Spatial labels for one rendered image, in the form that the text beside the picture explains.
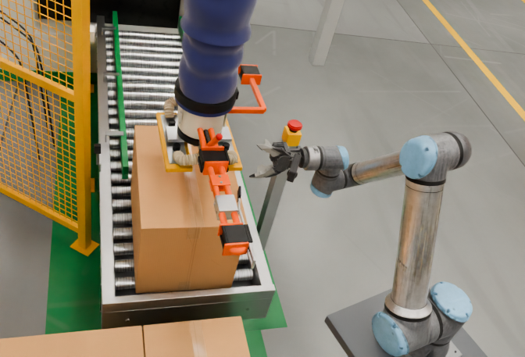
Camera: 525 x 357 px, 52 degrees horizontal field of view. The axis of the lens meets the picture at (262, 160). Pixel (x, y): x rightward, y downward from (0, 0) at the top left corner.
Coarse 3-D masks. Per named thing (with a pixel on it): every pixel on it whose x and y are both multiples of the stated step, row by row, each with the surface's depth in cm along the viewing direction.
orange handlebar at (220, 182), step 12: (252, 84) 224; (240, 108) 210; (252, 108) 211; (264, 108) 213; (204, 144) 189; (216, 144) 190; (216, 180) 176; (228, 180) 177; (216, 192) 172; (228, 192) 173; (240, 252) 156
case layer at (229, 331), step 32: (192, 320) 214; (224, 320) 217; (0, 352) 189; (32, 352) 191; (64, 352) 194; (96, 352) 196; (128, 352) 199; (160, 352) 201; (192, 352) 204; (224, 352) 206
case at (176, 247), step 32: (160, 160) 221; (160, 192) 207; (192, 192) 211; (224, 192) 214; (160, 224) 195; (192, 224) 198; (160, 256) 205; (192, 256) 209; (224, 256) 213; (160, 288) 218; (192, 288) 223
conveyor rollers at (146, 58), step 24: (120, 48) 356; (144, 48) 361; (168, 48) 366; (144, 72) 341; (168, 72) 346; (144, 96) 321; (168, 96) 326; (144, 120) 302; (120, 168) 272; (120, 192) 259; (120, 216) 246; (120, 264) 227; (120, 288) 221
